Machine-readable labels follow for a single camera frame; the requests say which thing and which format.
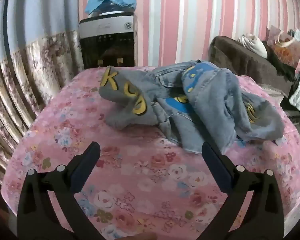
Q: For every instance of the pink gift bag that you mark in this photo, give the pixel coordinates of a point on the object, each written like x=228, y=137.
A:
x=287, y=47

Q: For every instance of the white bundled cloth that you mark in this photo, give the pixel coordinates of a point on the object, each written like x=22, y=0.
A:
x=253, y=43

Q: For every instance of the brown blanket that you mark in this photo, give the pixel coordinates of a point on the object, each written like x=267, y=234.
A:
x=240, y=60

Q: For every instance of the black cloth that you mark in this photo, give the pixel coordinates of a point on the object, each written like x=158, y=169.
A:
x=277, y=62

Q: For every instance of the black and silver appliance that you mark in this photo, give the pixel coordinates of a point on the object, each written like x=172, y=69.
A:
x=107, y=42

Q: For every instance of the pink floral bed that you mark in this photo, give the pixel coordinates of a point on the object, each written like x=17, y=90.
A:
x=140, y=180

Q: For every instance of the floral curtain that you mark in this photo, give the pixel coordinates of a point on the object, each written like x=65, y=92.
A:
x=27, y=80

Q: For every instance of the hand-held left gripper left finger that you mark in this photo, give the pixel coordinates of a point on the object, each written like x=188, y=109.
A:
x=85, y=166

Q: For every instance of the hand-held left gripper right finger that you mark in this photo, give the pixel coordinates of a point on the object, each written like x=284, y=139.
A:
x=216, y=166

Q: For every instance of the grey-blue denim jacket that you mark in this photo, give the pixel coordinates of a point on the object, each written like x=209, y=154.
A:
x=202, y=100

